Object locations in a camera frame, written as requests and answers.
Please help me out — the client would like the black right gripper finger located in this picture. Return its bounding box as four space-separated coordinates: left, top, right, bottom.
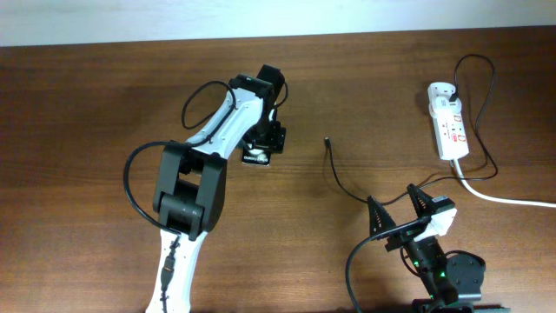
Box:
367 196 396 237
407 183 434 217

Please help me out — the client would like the black Galaxy flip phone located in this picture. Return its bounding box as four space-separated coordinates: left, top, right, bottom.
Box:
242 149 271 166

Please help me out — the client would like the black charger cable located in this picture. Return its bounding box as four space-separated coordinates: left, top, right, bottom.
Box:
323 54 500 206

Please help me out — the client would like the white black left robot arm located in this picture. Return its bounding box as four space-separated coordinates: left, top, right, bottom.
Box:
147 65 288 313

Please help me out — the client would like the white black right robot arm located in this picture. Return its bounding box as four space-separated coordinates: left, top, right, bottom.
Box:
367 184 486 312

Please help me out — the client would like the white power strip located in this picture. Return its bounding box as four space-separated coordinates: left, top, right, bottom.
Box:
427 82 469 161

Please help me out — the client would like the white power strip cord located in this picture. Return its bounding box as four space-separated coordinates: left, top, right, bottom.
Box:
451 158 556 210

